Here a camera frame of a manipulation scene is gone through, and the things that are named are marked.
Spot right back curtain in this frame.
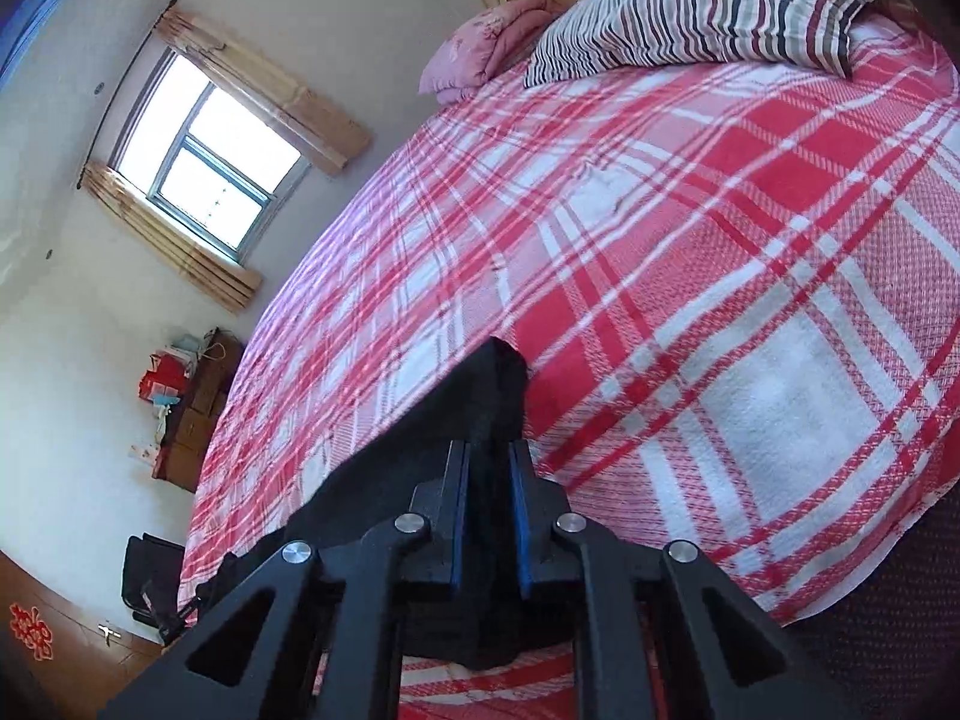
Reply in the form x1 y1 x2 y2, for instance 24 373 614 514
153 5 371 176

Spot left back curtain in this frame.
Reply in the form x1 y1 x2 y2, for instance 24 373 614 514
80 161 262 314

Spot red plaid bed cover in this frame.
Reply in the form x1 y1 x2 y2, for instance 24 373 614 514
179 10 960 720

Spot curtain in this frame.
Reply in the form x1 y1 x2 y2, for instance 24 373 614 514
80 161 262 314
153 5 371 176

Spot maroon round chair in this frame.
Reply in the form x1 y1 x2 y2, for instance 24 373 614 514
788 491 960 718

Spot wooden desk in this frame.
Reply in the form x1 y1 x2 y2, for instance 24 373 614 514
153 328 244 493

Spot back window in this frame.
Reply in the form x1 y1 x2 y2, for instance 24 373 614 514
107 41 309 262

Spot black pants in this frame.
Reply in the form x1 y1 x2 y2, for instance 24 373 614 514
195 338 576 671

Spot brown wooden door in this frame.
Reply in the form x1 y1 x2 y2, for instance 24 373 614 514
2 554 161 718

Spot curtain rod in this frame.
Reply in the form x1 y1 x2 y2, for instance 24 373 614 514
75 21 163 190

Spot striped pillow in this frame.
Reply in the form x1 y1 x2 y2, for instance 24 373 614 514
524 0 874 88

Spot red gift bag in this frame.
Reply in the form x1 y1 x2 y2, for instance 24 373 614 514
139 351 190 405

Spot black folding chair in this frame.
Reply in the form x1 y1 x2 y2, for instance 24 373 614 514
121 533 200 645

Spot folded pink blanket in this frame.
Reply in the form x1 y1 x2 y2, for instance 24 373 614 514
418 0 566 106

